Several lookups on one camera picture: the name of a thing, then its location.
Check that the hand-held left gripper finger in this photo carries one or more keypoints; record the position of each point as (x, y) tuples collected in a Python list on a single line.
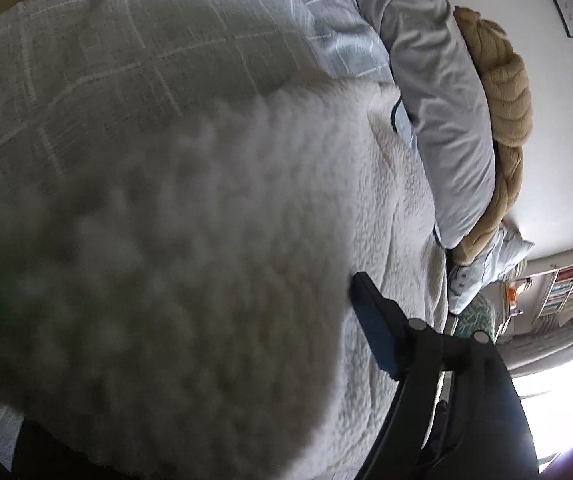
[(366, 320)]

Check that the white fluffy blanket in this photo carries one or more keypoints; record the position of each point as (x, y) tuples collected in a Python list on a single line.
[(166, 260)]

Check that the green branch pattern cushion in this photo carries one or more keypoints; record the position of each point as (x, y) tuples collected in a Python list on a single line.
[(476, 317)]

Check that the white cartoon print pillow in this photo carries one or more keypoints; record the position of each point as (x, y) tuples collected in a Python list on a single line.
[(486, 265)]

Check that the grey curtain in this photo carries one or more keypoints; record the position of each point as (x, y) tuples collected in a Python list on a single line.
[(551, 345)]

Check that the white bookshelf with books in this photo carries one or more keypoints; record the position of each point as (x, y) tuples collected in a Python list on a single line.
[(566, 285)]

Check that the bright window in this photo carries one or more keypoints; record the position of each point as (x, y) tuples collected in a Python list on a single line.
[(556, 405)]

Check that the grey pillow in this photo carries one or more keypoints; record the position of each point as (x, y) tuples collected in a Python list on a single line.
[(441, 110)]

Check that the tan knotted cushion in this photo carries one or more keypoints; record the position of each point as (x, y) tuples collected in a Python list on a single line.
[(506, 100)]

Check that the black garment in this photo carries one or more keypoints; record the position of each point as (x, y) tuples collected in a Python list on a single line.
[(51, 455)]

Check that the blue-grey grid duvet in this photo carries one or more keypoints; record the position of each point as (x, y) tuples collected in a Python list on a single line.
[(116, 35)]

